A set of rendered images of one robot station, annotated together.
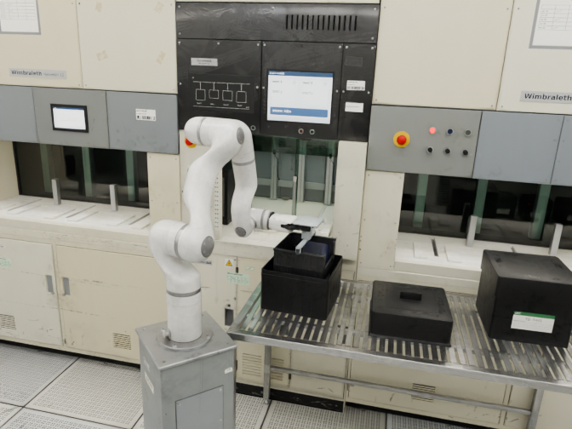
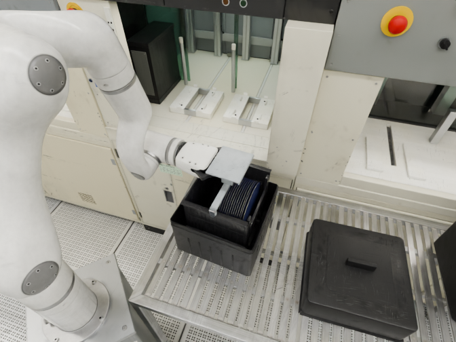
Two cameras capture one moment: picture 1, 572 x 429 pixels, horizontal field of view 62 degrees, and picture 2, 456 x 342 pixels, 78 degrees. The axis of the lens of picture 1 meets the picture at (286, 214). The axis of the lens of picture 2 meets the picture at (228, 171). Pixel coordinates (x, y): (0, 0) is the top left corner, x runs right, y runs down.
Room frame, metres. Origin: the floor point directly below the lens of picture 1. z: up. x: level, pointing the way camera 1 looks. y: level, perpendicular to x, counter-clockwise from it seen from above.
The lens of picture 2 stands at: (1.24, -0.14, 1.67)
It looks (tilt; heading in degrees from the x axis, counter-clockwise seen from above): 46 degrees down; 5
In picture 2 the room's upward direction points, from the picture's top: straight up
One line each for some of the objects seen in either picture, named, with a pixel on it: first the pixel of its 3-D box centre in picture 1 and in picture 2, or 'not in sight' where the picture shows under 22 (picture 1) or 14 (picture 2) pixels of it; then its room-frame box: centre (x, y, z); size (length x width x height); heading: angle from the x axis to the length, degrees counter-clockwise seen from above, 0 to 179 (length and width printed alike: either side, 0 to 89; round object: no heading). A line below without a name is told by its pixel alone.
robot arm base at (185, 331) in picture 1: (184, 312); (64, 299); (1.48, 0.34, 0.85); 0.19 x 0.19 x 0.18
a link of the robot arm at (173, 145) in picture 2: (267, 220); (177, 151); (1.85, 0.07, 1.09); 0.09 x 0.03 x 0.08; 162
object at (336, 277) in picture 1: (302, 281); (226, 216); (1.80, -0.08, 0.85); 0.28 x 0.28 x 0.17; 73
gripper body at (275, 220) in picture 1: (282, 221); (195, 157); (1.83, 0.01, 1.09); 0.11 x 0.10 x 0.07; 72
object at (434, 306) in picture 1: (408, 306); (355, 271); (1.65, -0.49, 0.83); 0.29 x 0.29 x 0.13; 79
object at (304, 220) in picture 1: (305, 257); (228, 197); (1.80, -0.09, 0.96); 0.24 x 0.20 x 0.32; 163
